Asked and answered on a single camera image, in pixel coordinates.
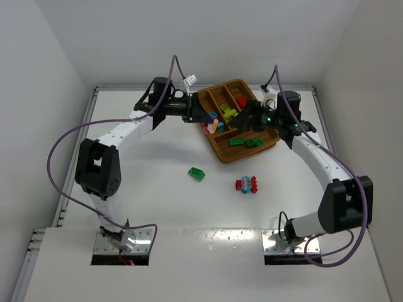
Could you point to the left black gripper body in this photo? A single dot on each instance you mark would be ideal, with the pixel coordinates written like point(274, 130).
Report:
point(191, 107)

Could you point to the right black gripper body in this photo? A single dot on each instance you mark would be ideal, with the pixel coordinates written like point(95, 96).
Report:
point(252, 113)

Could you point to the lime long lego brick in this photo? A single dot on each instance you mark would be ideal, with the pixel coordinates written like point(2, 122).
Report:
point(228, 115)

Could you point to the red rectangular lego brick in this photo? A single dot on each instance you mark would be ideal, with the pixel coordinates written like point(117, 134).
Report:
point(242, 101)

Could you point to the green number three lego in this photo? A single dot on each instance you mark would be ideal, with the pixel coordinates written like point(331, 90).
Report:
point(250, 143)

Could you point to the dark green lego brick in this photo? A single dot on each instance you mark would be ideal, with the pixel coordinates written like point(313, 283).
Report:
point(257, 142)

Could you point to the lime square lego brick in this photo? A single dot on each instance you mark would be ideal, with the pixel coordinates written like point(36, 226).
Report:
point(224, 108)

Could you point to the blue fish lego assembly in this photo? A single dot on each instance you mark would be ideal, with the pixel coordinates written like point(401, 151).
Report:
point(247, 185)

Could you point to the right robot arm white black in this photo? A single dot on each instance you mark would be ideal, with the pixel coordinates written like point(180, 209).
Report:
point(347, 201)

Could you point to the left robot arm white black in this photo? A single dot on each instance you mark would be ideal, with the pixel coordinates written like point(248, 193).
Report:
point(98, 169)

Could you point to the brown wicker divided basket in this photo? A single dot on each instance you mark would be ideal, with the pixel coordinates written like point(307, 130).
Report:
point(227, 93)

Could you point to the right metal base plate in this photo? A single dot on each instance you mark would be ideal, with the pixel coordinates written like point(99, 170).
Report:
point(275, 244)

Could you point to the metal base plate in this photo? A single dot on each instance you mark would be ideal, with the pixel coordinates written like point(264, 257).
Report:
point(133, 243)
point(275, 244)

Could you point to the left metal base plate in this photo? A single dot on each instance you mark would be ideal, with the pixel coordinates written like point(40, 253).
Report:
point(133, 243)

